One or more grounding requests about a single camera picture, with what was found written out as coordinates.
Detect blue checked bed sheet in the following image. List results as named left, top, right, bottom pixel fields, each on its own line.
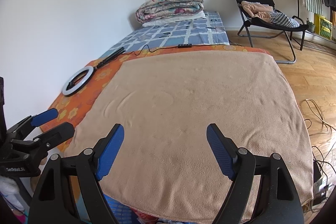
left=101, top=11, right=230, bottom=58

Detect gloved left hand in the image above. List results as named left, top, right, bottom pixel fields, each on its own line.
left=0, top=176, right=25, bottom=212

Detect floor cables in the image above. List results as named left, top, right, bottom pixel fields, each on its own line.
left=301, top=99, right=336, bottom=214

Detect beige fleece blanket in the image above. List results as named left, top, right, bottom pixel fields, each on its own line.
left=64, top=51, right=313, bottom=223

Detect white ring light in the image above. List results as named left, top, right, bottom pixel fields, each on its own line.
left=62, top=66, right=96, bottom=97

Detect blue plastic basket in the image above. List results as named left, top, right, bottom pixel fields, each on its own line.
left=102, top=193, right=164, bottom=224

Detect folded floral quilt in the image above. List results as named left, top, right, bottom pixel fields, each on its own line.
left=135, top=0, right=204, bottom=23

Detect black folding chair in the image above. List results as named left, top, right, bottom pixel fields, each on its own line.
left=236, top=0, right=309, bottom=64

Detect peach clothing on chair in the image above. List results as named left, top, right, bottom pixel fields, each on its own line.
left=241, top=1, right=273, bottom=23

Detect striped garment on chair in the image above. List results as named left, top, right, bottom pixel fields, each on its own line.
left=270, top=12, right=300, bottom=28

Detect orange floral bed sheet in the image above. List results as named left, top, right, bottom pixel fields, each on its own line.
left=39, top=44, right=271, bottom=154

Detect black ring light stand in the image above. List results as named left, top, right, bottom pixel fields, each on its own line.
left=94, top=47, right=125, bottom=71

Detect black cable with remote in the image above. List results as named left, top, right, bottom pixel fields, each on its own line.
left=123, top=43, right=237, bottom=55

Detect yellow green crate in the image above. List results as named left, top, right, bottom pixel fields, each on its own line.
left=314, top=14, right=333, bottom=40

